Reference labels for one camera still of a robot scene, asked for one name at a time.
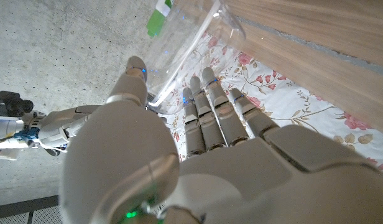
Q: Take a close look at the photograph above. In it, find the floral backdrop cloth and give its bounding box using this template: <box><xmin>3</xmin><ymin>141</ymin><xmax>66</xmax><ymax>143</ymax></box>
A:
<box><xmin>160</xmin><ymin>30</ymin><xmax>383</xmax><ymax>218</ymax></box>

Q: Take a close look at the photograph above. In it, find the grey tape table outline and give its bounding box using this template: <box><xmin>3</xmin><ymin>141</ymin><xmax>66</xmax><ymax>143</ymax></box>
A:
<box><xmin>238</xmin><ymin>17</ymin><xmax>383</xmax><ymax>78</ymax></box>

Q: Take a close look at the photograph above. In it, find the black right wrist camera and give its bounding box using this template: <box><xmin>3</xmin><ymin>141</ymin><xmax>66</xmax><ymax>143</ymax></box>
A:
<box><xmin>0</xmin><ymin>90</ymin><xmax>34</xmax><ymax>118</ymax></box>

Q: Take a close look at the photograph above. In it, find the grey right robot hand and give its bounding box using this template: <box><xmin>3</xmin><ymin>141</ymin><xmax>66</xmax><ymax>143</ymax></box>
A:
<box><xmin>22</xmin><ymin>105</ymin><xmax>101</xmax><ymax>156</ymax></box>

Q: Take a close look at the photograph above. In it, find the green white marker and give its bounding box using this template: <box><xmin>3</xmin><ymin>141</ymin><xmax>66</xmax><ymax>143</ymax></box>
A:
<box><xmin>145</xmin><ymin>0</ymin><xmax>174</xmax><ymax>39</ymax></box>

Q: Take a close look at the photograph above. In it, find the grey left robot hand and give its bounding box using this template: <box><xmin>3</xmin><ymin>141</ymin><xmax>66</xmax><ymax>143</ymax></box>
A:
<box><xmin>58</xmin><ymin>55</ymin><xmax>383</xmax><ymax>224</ymax></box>

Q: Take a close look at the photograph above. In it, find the clear plastic spray bottle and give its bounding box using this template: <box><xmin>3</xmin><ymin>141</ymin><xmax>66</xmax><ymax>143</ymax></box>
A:
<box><xmin>144</xmin><ymin>0</ymin><xmax>247</xmax><ymax>115</ymax></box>

